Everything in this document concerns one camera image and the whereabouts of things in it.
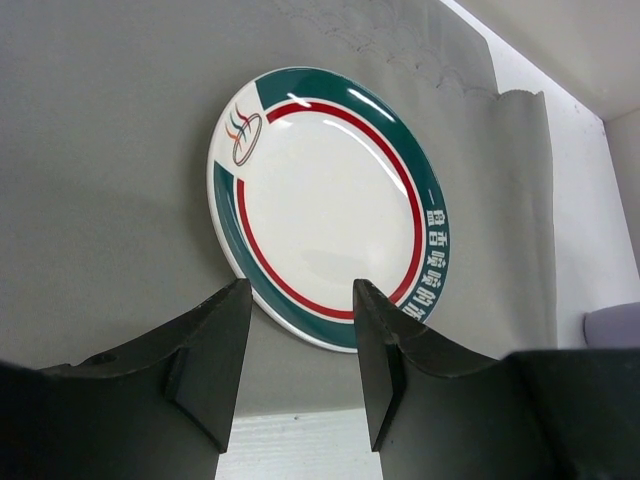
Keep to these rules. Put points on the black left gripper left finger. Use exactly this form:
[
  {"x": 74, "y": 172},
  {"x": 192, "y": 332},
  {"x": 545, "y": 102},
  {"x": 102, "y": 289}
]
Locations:
[{"x": 160, "y": 406}]

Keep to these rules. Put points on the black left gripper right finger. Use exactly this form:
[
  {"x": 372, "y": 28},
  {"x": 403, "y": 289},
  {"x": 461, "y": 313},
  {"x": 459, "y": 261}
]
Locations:
[{"x": 438, "y": 410}]

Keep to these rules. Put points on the lilac plastic cup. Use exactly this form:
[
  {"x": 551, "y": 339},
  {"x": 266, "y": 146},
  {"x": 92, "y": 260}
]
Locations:
[{"x": 613, "y": 327}]

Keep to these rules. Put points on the white plate green rim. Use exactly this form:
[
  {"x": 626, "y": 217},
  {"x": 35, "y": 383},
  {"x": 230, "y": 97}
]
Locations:
[{"x": 314, "y": 182}]

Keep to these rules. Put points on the grey cloth placemat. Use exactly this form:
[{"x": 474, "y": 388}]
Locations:
[{"x": 107, "y": 108}]

